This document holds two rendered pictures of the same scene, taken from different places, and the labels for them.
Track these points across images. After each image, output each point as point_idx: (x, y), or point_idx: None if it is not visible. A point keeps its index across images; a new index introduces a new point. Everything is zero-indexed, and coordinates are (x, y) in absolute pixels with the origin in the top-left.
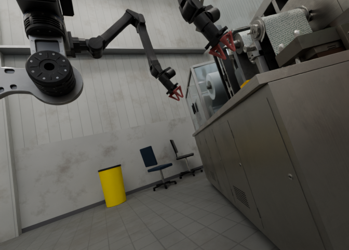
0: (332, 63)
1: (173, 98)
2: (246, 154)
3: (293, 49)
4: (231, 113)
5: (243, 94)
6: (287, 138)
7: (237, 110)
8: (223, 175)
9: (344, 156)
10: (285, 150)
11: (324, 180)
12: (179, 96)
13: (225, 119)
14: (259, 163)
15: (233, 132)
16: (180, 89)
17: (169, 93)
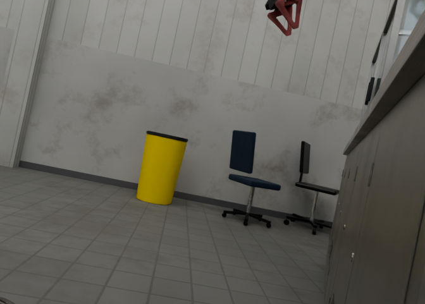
0: None
1: (276, 24)
2: (364, 240)
3: None
4: (390, 116)
5: (405, 54)
6: (423, 248)
7: (398, 112)
8: (335, 262)
9: None
10: (404, 283)
11: None
12: (288, 23)
13: (379, 132)
14: (366, 280)
15: (373, 172)
16: (300, 4)
17: (269, 6)
